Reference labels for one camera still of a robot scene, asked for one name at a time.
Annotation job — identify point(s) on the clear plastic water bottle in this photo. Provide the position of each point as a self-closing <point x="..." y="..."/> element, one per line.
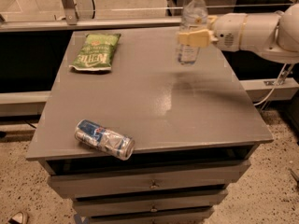
<point x="194" y="18"/>

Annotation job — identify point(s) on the green chip bag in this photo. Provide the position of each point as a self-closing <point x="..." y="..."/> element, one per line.
<point x="96" y="53"/>

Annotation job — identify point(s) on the grey drawer cabinet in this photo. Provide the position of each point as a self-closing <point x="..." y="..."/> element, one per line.
<point x="194" y="129"/>

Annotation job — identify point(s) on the crushed redbull can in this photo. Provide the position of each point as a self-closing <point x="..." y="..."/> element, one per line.
<point x="105" y="140"/>

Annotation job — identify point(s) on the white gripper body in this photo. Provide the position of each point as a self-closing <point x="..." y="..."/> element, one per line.
<point x="226" y="32"/>

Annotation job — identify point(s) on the metal railing frame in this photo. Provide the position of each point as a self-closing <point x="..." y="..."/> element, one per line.
<point x="33" y="15"/>

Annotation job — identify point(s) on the shoe on floor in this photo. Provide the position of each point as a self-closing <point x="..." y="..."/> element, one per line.
<point x="19" y="218"/>

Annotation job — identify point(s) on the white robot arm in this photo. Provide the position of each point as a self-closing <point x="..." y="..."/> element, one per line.
<point x="271" y="36"/>

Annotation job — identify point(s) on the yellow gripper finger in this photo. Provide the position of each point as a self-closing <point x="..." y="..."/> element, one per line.
<point x="199" y="39"/>
<point x="211" y="20"/>

